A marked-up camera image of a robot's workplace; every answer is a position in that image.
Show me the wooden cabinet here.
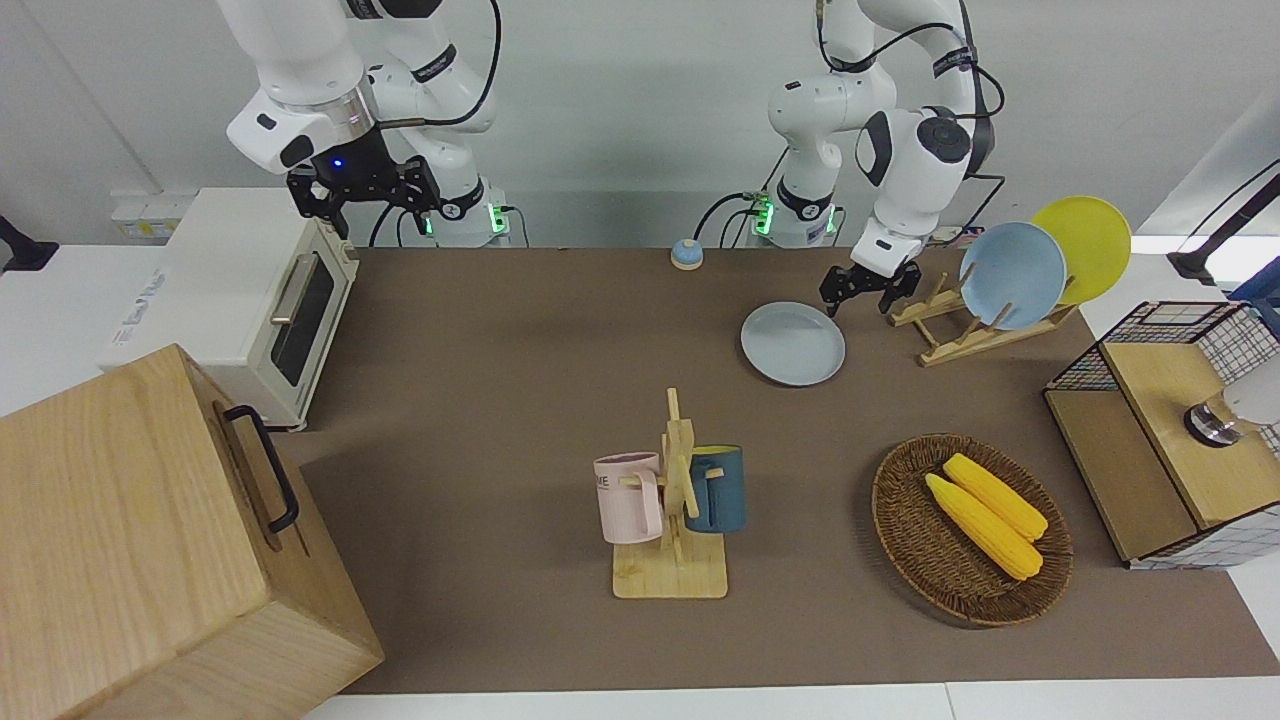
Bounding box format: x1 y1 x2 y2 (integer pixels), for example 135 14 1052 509
0 344 385 720

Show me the black camera stand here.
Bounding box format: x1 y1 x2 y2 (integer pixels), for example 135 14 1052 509
0 215 59 273
1167 160 1280 286

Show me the gray plate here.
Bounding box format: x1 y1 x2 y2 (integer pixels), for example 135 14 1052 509
741 302 847 387

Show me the wire grid shelf box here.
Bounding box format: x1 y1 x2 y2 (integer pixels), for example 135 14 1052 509
1043 300 1280 571

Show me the dark blue mug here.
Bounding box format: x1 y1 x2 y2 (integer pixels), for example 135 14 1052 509
686 445 747 534

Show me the light blue plate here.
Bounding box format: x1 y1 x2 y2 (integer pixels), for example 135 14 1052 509
960 222 1068 331

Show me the brown table mat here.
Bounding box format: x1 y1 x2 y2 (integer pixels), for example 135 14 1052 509
298 245 1280 696

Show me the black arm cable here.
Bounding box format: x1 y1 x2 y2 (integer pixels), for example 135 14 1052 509
815 0 1006 246
380 0 501 129

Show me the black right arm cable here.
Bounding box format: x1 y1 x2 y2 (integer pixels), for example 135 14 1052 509
380 0 501 129

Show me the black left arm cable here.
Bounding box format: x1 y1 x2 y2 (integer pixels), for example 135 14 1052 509
815 0 1006 246

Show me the pink mug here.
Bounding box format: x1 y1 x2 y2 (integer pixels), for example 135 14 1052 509
594 452 665 546

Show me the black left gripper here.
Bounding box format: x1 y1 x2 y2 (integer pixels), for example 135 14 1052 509
820 262 923 319

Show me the yellow plate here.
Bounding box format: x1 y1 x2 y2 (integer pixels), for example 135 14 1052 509
1032 196 1133 306

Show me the black cabinet handle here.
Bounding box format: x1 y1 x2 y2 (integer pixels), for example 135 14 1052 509
224 405 300 534

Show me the brown wicker basket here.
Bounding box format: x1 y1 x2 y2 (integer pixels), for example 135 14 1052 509
872 433 1074 628

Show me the yellow corn cob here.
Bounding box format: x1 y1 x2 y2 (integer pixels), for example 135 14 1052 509
925 473 1044 581
943 453 1049 543

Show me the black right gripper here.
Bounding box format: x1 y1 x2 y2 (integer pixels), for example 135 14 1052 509
287 135 442 241

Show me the wooden plate rack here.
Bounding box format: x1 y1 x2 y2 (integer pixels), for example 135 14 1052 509
888 272 1079 368

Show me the wooden mug tree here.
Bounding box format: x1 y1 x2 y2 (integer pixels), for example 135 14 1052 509
612 388 729 600

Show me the cream toaster oven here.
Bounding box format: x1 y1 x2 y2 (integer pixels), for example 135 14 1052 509
97 188 359 433

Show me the white cylinder bottle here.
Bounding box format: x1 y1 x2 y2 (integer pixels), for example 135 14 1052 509
1185 355 1280 448

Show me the white wall power outlet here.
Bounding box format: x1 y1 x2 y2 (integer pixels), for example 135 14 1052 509
110 195 186 241

